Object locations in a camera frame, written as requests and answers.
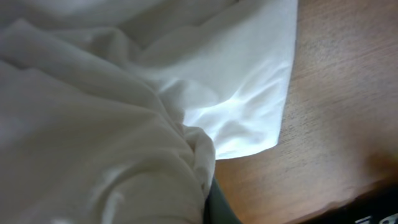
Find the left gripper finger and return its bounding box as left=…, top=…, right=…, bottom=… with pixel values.
left=203, top=178, right=242, bottom=224

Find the white printed t-shirt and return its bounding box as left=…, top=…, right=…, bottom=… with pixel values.
left=1, top=0, right=298, bottom=223

